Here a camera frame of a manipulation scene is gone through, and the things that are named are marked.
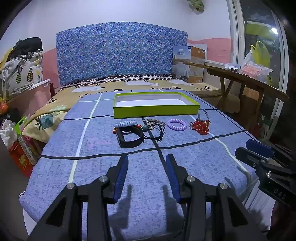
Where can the blue checked blanket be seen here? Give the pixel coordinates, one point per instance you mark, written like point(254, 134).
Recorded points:
point(143, 162)

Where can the yellow plastic bag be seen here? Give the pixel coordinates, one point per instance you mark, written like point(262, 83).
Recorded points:
point(261, 54)

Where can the yellow printed bedsheet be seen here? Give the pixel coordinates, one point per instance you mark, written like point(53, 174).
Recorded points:
point(69, 97)

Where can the pink cabinet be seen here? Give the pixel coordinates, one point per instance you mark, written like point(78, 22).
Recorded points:
point(30, 102)

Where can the green shallow box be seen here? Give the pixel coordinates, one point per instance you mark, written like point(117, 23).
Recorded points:
point(150, 109)

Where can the black wristband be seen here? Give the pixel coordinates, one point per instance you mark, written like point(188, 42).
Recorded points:
point(122, 141)

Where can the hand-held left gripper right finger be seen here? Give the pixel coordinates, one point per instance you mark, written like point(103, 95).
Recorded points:
point(172, 179)

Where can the black bag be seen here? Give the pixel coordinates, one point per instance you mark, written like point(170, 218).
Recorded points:
point(27, 46)

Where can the white plastic bag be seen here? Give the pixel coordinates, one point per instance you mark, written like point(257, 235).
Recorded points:
point(8, 133)

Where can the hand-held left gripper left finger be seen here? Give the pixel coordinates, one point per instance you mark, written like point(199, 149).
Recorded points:
point(121, 179)

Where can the glass door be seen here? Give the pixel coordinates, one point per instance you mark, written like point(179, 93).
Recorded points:
point(235, 34)

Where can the bag of pink packets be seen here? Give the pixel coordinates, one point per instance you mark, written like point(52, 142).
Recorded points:
point(255, 70)

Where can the green paper bag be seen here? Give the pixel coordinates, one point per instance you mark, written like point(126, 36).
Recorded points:
point(20, 124)

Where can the red gift bag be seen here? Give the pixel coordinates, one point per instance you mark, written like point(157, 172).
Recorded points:
point(23, 155)

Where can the green cloth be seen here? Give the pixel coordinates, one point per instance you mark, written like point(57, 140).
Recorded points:
point(196, 4)

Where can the pineapple print bag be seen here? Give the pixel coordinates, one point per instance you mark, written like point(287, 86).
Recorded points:
point(22, 74)

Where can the orange decoration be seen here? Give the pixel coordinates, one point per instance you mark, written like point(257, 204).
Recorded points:
point(3, 106)

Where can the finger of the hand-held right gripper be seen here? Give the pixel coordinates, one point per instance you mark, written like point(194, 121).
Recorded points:
point(259, 146)
point(247, 155)

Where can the blue floral headboard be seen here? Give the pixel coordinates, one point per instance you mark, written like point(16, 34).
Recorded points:
point(120, 53)

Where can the wooden table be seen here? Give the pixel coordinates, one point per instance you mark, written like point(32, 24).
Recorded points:
point(247, 80)

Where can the small clear packet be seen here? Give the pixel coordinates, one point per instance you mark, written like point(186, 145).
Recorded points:
point(232, 66)

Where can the printed cardboard quilt box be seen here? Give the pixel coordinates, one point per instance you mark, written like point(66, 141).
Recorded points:
point(196, 67)

